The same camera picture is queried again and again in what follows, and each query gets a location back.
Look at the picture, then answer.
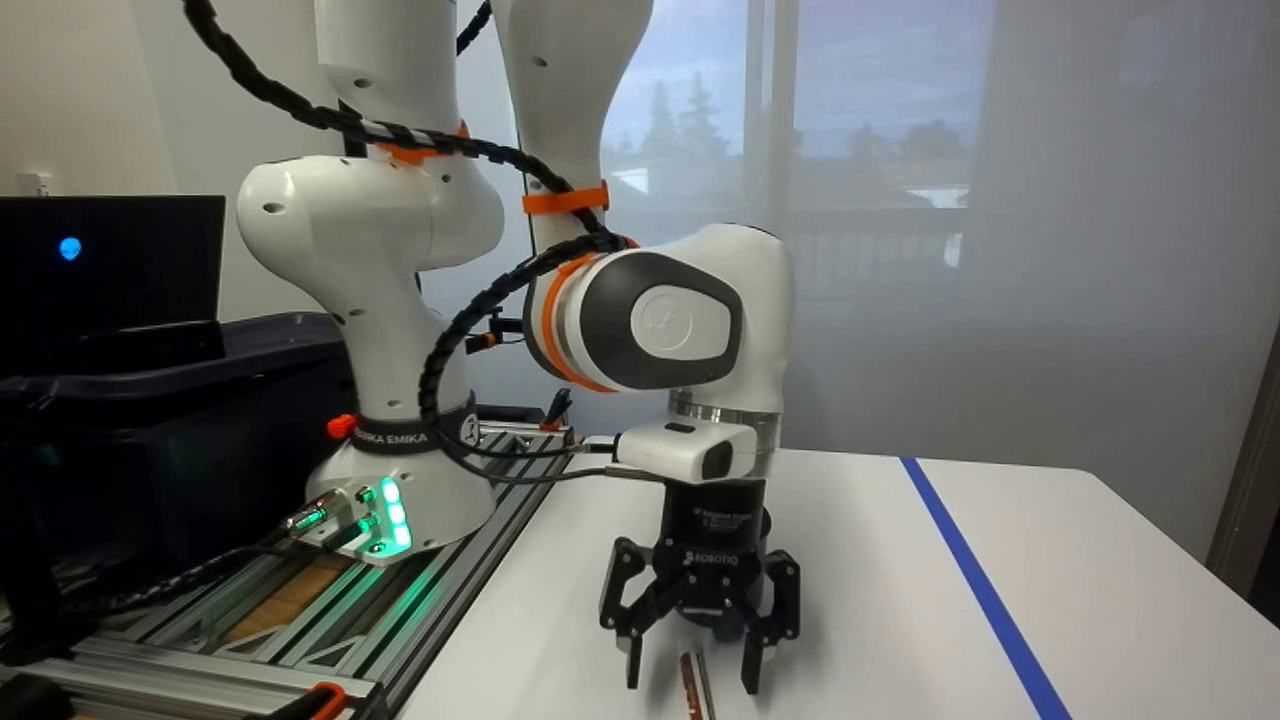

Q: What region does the black monitor with blue light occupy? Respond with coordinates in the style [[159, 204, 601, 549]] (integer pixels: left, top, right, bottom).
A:
[[0, 193, 229, 381]]

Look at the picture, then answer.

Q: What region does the black storage bin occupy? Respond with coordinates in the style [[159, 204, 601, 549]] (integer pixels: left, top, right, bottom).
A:
[[0, 311, 359, 631]]

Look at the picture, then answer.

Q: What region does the marker pen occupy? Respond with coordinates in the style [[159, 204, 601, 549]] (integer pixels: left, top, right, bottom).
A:
[[673, 649, 716, 720]]

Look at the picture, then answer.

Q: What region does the orange velcro strap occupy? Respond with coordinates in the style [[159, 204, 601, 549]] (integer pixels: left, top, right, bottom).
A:
[[378, 125, 472, 170], [520, 179, 614, 221]]

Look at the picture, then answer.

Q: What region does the aluminium rail base frame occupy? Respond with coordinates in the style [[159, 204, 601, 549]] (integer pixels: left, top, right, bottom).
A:
[[0, 416, 583, 720]]

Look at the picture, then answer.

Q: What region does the grey braided base cable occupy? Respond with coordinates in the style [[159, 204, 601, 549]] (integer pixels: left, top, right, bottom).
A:
[[77, 524, 337, 614]]

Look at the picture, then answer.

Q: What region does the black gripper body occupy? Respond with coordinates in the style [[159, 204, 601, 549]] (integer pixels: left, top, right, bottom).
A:
[[655, 476, 775, 623]]

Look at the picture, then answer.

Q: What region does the white sheer curtain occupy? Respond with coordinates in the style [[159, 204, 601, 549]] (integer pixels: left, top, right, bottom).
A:
[[355, 0, 1280, 562]]

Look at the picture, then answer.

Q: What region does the white wrist adapter box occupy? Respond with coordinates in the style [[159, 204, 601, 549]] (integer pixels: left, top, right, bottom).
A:
[[614, 416, 759, 488]]

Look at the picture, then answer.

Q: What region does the long blue tape strip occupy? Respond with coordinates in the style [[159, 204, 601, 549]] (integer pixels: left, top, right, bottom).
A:
[[896, 450, 1075, 720]]

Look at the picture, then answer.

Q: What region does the black orange clamp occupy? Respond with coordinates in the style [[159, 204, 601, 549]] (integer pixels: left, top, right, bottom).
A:
[[271, 676, 355, 720], [536, 384, 576, 434]]

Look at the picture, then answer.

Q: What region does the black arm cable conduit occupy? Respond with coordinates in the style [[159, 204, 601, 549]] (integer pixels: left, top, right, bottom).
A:
[[181, 0, 673, 501]]

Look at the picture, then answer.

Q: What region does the brown wooden board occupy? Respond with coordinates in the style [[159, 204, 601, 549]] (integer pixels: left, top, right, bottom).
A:
[[217, 553, 355, 651]]

